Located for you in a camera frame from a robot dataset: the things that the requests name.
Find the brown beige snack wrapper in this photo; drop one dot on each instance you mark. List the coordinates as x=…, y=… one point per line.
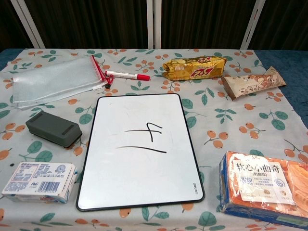
x=252, y=83

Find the floral print tablecloth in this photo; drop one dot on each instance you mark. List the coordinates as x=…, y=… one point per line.
x=240, y=120

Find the gold snack packet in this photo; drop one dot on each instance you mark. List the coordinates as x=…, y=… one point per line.
x=195, y=68

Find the white metal frame post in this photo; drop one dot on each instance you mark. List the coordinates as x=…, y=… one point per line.
x=154, y=24
x=27, y=22
x=251, y=24

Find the black framed whiteboard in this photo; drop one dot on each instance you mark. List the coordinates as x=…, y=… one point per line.
x=134, y=163

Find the translucent red zip pouch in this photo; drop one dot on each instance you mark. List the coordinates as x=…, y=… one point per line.
x=56, y=80

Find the dark grey board eraser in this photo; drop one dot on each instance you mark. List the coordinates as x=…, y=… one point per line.
x=51, y=128

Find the red capped white marker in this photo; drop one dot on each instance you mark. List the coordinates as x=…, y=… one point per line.
x=127, y=75

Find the white blue soap box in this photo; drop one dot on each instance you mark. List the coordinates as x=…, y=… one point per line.
x=41, y=181

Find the orange blue cookie box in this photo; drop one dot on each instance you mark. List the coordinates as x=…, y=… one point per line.
x=264, y=185

